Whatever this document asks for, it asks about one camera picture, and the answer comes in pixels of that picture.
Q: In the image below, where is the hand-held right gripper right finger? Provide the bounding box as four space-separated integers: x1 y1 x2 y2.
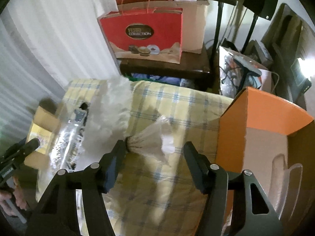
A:
183 141 283 236

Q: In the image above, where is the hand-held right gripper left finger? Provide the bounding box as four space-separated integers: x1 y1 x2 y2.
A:
26 140 128 236

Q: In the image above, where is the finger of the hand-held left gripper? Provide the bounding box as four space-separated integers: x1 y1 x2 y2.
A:
5 138 41 163

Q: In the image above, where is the small brown cardboard box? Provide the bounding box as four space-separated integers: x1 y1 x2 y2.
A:
26 98 65 171

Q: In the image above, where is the clear plastic bottle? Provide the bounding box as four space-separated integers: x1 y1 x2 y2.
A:
49 108 87 175

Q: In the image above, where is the white feather shuttlecock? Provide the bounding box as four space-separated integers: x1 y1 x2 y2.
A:
125 115 183 163

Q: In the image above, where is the white fluffy duster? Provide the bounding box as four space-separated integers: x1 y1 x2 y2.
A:
84 75 139 153

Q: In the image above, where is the orange cardboard box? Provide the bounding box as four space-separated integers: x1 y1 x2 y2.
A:
215 87 315 236

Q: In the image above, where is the person's left hand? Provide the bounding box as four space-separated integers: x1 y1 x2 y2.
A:
0 174 28 217

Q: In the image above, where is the yellow plaid cloth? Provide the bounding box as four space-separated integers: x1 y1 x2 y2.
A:
36 78 237 236

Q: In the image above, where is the clear plastic packaging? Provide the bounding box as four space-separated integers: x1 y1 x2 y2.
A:
268 154 305 217

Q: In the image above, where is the dark wooden table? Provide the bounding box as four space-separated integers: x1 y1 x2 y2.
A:
119 45 214 92

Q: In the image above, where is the shiny silver bag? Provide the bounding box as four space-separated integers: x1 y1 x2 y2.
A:
219 45 272 97

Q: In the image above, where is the black speaker stand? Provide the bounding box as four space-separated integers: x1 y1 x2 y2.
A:
208 1 225 79
242 15 259 54

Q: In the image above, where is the lower red gift box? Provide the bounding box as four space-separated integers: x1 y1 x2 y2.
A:
97 0 184 66

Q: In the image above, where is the dark leaning picture frame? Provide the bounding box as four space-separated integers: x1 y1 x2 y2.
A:
261 3 304 62

